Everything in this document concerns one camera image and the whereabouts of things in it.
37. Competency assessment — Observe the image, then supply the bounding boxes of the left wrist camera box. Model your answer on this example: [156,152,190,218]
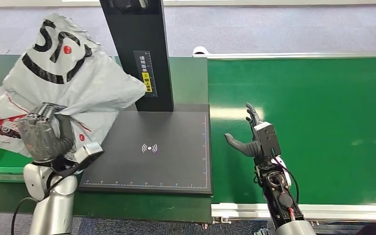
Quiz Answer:
[73,141,105,170]

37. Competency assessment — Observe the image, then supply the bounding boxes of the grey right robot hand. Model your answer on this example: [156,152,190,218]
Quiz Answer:
[224,102,263,159]

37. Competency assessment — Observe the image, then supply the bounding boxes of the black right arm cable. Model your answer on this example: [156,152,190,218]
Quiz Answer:
[271,155,301,205]

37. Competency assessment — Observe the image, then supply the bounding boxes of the green conveyor belt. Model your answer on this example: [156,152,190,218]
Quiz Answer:
[207,57,376,206]

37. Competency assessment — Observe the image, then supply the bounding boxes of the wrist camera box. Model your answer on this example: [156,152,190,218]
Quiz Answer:
[253,121,282,158]
[73,141,105,170]

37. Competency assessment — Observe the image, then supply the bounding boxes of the white printed poly mailer package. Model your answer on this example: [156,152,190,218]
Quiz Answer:
[0,13,147,163]

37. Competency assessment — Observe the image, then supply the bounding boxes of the black scanner column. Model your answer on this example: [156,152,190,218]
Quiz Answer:
[99,0,175,113]

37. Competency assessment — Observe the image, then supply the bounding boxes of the black yellow column label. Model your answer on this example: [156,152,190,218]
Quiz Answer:
[133,50,159,98]

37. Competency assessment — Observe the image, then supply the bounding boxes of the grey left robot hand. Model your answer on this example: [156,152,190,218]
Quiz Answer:
[17,102,76,163]

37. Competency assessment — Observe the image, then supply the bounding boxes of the green plastic crate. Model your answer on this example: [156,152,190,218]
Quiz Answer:
[0,142,36,183]

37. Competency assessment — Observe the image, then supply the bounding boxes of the white conveyor end roller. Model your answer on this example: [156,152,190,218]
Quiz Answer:
[192,46,210,56]

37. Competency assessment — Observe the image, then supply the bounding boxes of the aluminium conveyor frame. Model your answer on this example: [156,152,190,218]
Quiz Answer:
[192,51,376,224]

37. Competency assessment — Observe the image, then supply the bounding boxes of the black scanner base plate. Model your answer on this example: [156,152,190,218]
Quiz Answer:
[77,102,213,196]

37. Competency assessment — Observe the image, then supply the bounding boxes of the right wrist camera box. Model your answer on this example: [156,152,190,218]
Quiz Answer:
[253,121,282,158]

